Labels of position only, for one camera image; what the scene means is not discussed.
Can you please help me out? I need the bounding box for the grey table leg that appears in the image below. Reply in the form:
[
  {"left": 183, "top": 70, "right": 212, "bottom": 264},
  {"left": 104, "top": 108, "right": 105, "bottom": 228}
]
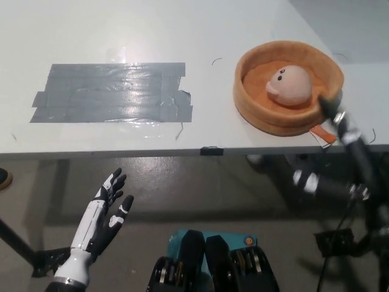
[{"left": 38, "top": 158, "right": 71, "bottom": 228}]

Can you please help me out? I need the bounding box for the black teal robot torso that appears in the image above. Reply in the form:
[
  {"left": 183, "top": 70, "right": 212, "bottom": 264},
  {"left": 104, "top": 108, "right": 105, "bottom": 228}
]
[{"left": 147, "top": 229, "right": 280, "bottom": 292}]

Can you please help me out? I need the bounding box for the grey duct tape patch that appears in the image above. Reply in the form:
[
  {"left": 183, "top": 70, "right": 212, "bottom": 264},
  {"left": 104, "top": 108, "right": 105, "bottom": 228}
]
[{"left": 29, "top": 62, "right": 195, "bottom": 123}]

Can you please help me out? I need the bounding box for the orange soft plush plate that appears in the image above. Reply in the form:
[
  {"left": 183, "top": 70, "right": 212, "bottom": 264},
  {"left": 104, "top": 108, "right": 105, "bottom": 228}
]
[{"left": 233, "top": 40, "right": 346, "bottom": 149}]

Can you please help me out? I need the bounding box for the clear tape sheet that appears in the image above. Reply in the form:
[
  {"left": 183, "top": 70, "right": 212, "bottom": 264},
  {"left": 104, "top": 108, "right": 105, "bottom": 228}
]
[{"left": 12, "top": 45, "right": 185, "bottom": 141}]

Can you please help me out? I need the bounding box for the thin black cable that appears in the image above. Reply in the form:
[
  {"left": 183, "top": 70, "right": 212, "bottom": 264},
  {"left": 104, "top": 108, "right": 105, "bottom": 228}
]
[{"left": 318, "top": 197, "right": 353, "bottom": 292}]

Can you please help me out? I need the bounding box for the small black tape piece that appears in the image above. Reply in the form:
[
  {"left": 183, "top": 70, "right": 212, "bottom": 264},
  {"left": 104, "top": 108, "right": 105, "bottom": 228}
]
[{"left": 200, "top": 146, "right": 225, "bottom": 156}]

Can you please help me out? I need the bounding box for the black stand pole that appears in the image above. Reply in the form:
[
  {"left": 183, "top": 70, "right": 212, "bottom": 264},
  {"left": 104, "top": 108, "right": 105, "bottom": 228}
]
[{"left": 0, "top": 216, "right": 38, "bottom": 269}]

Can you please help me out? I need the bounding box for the grey furniture foot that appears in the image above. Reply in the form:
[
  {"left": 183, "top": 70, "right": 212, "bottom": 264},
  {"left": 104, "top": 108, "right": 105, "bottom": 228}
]
[
  {"left": 246, "top": 154, "right": 264, "bottom": 172},
  {"left": 285, "top": 153, "right": 308, "bottom": 175}
]

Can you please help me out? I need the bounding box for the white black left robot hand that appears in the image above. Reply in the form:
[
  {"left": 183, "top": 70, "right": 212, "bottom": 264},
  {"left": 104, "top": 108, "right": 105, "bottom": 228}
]
[{"left": 70, "top": 168, "right": 134, "bottom": 263}]

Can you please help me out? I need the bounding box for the black floor base plate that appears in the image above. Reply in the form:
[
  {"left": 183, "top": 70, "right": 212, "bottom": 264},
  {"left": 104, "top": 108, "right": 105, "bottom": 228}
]
[{"left": 314, "top": 228, "right": 356, "bottom": 259}]

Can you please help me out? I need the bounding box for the pale pink plush dumpling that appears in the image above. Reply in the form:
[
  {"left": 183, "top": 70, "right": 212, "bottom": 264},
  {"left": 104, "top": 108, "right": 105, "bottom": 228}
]
[{"left": 266, "top": 66, "right": 313, "bottom": 106}]

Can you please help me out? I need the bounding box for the dark shoe with tan sole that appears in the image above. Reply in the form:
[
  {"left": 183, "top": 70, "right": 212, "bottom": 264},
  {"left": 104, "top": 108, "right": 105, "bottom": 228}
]
[{"left": 0, "top": 167, "right": 13, "bottom": 191}]

